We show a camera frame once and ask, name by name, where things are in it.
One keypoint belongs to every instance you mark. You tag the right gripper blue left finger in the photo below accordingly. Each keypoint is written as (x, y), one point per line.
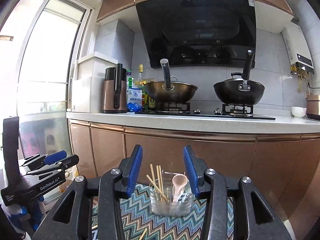
(71, 216)

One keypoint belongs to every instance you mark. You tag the black gas stove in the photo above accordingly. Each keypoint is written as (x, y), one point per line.
(225, 111)

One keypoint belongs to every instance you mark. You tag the green bottle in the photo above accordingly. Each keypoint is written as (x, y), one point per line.
(129, 79)

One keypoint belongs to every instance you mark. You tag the copper rice cooker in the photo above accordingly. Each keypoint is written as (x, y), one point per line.
(313, 107)

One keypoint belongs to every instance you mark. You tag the white blue salt bag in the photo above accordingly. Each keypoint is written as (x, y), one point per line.
(134, 100)

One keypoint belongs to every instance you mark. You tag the light blue ceramic spoon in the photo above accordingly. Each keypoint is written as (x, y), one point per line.
(186, 195)

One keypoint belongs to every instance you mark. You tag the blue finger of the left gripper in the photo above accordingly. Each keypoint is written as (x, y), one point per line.
(38, 161)
(63, 165)

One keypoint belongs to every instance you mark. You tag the dark soy sauce bottle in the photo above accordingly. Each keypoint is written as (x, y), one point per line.
(148, 102)

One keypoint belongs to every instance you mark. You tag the black wok with lid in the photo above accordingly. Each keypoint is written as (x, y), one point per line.
(240, 90)

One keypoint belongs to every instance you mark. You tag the copper lower kitchen cabinets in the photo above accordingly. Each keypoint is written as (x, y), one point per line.
(283, 167)

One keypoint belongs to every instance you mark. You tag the white gas water heater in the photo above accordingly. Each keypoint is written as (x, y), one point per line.
(297, 47)

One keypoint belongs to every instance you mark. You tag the pink ceramic spoon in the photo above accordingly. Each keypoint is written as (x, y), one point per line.
(179, 181)

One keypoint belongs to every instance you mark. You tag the yellow cap oil bottle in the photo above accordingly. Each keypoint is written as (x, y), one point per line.
(140, 80)

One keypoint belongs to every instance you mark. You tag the bronze wok with handle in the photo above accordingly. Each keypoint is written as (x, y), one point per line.
(167, 91)

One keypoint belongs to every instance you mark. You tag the wire utensil holder basket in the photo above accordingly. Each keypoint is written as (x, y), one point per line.
(168, 209)

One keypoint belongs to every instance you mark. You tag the blue white gloved left hand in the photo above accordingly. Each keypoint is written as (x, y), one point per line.
(16, 212)

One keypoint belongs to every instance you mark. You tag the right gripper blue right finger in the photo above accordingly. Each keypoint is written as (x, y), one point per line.
(254, 217)

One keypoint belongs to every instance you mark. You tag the black range hood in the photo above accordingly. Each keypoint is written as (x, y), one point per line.
(198, 32)

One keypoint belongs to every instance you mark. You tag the copper electric kettle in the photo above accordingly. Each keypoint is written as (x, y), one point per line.
(115, 86)

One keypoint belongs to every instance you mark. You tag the white storage box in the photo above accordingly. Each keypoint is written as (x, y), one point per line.
(87, 86)

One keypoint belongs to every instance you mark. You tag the white ceramic bowl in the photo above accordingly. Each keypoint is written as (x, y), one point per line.
(298, 112)

